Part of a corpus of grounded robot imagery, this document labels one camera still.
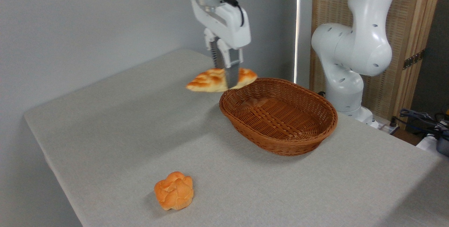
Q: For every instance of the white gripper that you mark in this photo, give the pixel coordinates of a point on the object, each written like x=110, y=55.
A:
x=231, y=27

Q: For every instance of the braided bread loaf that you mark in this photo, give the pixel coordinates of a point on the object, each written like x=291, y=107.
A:
x=207, y=80

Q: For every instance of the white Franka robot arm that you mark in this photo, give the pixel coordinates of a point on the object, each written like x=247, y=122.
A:
x=364, y=44

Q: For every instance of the round orange bread roll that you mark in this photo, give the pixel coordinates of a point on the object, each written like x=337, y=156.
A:
x=174, y=190

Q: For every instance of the brown wicker basket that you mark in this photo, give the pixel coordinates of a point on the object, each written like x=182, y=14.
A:
x=284, y=121

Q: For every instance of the black metal screen hinge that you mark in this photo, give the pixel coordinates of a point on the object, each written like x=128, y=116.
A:
x=413, y=59

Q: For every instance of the wooden folding screen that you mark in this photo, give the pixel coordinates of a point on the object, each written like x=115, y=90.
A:
x=410, y=9

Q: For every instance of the white vertical wall trim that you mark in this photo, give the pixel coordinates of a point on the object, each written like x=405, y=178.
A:
x=297, y=27

